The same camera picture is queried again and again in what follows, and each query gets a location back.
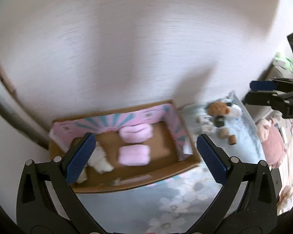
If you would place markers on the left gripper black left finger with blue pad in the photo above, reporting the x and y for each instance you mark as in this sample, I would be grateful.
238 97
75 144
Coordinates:
46 203

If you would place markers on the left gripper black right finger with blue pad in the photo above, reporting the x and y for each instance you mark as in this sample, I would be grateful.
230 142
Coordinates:
246 202

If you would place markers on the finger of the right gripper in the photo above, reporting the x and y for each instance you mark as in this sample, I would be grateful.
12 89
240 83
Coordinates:
263 98
267 85

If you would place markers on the brown teddy bear toy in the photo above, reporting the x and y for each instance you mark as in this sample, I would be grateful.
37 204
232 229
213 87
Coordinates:
220 111

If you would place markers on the pink fluffy slipper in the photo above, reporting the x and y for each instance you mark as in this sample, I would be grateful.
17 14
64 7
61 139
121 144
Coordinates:
134 155
136 134

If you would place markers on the pink plush pig toy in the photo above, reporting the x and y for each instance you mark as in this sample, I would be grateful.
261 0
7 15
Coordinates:
276 137

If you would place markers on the cork stopper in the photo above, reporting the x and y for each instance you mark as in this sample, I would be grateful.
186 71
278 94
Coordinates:
232 140
223 133

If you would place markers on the floral blue bed sheet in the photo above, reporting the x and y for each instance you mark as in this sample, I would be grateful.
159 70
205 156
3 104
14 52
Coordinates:
174 204

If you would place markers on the brown cardboard box pink lining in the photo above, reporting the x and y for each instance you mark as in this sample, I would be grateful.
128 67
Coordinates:
171 148

